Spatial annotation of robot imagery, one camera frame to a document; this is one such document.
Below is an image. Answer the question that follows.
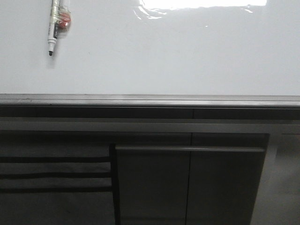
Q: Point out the white whiteboard marker pen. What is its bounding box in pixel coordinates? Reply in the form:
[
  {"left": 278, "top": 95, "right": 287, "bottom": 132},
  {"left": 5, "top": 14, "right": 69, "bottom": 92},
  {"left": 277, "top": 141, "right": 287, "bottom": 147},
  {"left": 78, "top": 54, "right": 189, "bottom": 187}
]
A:
[{"left": 48, "top": 0, "right": 60, "bottom": 56}]

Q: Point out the red round magnet with tape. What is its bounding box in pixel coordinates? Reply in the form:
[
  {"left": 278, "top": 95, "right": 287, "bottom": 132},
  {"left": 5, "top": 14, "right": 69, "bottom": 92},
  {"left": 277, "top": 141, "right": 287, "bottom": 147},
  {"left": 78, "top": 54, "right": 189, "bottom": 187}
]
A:
[{"left": 57, "top": 7, "right": 71, "bottom": 31}]

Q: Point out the white whiteboard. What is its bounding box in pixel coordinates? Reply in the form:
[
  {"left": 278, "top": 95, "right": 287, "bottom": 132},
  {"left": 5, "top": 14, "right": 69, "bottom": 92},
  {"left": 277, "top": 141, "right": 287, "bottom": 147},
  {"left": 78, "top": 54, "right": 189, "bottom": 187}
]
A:
[{"left": 0, "top": 0, "right": 300, "bottom": 108}]

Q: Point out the grey cabinet with doors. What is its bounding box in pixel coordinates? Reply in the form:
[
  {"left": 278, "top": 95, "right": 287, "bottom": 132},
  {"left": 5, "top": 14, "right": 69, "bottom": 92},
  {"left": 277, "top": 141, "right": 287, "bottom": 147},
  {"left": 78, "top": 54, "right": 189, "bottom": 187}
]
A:
[{"left": 115, "top": 133, "right": 269, "bottom": 225}]

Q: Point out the grey drawer unit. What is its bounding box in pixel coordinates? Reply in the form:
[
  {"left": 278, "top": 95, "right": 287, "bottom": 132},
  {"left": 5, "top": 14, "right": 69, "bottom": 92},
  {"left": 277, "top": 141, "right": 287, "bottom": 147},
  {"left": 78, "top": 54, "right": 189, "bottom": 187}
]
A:
[{"left": 0, "top": 132, "right": 115, "bottom": 225}]

